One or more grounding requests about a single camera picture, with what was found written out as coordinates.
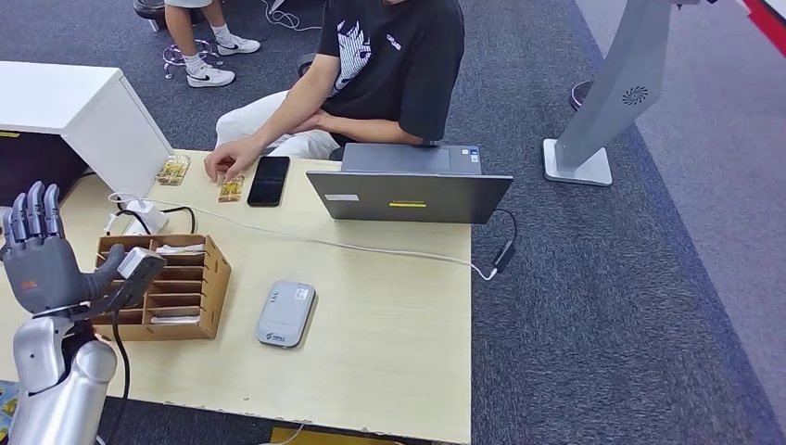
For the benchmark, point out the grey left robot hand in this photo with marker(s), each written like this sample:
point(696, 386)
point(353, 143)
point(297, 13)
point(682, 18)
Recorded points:
point(46, 276)

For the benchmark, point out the person's right hand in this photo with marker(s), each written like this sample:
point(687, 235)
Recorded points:
point(233, 160)

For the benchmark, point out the person's left hand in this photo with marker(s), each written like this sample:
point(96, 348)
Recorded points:
point(314, 121)

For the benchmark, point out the yellow ID card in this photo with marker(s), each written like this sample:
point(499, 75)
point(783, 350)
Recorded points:
point(231, 191)

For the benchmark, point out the person's right forearm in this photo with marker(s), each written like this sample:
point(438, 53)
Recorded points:
point(276, 120)

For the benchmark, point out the person's left forearm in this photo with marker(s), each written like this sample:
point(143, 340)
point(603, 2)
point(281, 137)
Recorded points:
point(368, 129)

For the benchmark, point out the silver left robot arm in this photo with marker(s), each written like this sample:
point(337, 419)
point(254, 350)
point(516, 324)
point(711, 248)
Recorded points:
point(67, 393)

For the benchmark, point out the yellow printed card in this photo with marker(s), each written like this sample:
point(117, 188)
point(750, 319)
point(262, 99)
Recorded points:
point(173, 170)

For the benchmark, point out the seated person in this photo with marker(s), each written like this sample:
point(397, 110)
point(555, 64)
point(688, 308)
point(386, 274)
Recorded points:
point(399, 61)

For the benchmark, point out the white room key card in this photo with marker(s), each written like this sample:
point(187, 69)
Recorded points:
point(179, 249)
point(175, 319)

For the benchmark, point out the wooden card organizer box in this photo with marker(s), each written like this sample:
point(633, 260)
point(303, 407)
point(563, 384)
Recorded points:
point(212, 282)

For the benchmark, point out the standing person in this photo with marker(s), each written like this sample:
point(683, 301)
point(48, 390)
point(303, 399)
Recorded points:
point(178, 24)

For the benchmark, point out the grey card reader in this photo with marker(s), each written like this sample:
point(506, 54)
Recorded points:
point(285, 314)

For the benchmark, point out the black smartphone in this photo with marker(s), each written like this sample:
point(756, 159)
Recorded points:
point(268, 181)

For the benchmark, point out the white power adapter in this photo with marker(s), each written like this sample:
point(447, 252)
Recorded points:
point(147, 216)

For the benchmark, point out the grey laptop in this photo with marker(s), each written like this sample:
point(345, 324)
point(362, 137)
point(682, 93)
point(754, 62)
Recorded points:
point(411, 196)

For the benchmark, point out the colourful patterned sheet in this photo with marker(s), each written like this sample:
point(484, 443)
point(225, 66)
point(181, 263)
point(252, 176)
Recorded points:
point(7, 405)

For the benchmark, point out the white cabinet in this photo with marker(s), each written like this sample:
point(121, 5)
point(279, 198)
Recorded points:
point(61, 92)

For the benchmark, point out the small black adapter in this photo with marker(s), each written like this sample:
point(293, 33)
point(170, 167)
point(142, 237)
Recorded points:
point(504, 257)

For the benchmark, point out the black round base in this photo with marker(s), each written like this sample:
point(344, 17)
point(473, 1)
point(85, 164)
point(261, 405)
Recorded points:
point(580, 95)

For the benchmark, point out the grey kiosk stand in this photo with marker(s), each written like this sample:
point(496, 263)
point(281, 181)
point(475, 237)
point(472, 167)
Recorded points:
point(623, 73)

